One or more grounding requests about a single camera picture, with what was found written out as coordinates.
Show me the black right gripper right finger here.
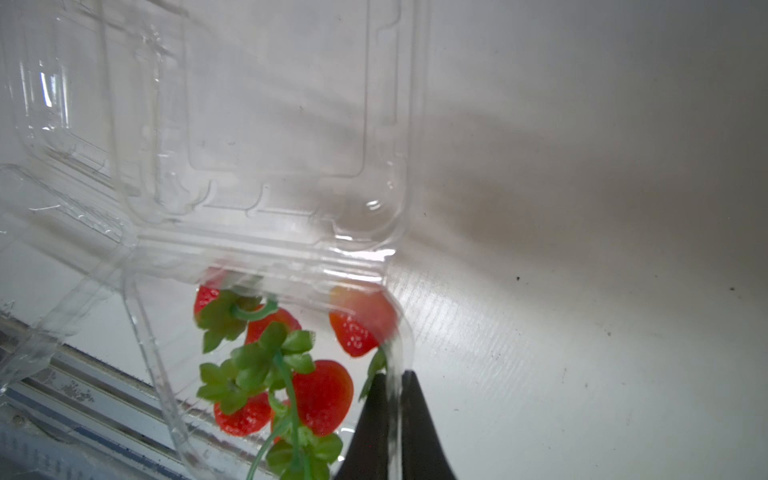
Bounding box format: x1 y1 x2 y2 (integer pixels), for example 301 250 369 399
400 370 457 480

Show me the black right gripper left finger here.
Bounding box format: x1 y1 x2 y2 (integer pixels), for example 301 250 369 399
335 373 389 480

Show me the clear clamshell container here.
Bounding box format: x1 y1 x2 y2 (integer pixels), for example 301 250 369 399
100 1 429 479
1 1 135 386

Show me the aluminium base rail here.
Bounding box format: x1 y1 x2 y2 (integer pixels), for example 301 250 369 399
0 323 199 480

